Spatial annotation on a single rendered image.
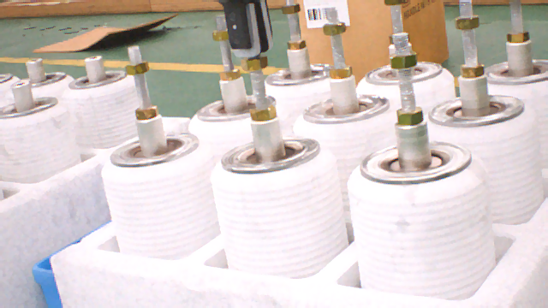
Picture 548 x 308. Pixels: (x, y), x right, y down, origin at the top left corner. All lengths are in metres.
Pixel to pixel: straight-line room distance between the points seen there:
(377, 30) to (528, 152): 1.13
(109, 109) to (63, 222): 0.17
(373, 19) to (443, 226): 1.24
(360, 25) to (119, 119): 0.84
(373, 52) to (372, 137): 1.09
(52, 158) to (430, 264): 0.54
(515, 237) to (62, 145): 0.55
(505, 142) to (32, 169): 0.55
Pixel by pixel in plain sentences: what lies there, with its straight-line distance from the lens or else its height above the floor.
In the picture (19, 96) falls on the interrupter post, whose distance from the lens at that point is 0.99.
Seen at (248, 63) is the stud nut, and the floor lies 0.33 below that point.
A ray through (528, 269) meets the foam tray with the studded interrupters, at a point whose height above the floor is 0.18.
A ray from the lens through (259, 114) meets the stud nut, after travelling 0.61.
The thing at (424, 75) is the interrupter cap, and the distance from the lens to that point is 0.79.
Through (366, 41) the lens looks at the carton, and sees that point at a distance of 1.77.
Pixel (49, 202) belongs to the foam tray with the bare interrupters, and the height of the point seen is 0.16.
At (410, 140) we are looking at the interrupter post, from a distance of 0.55.
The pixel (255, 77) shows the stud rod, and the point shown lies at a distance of 0.61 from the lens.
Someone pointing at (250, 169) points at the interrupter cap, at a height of 0.25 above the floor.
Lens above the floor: 0.44
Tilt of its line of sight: 18 degrees down
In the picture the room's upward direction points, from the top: 10 degrees counter-clockwise
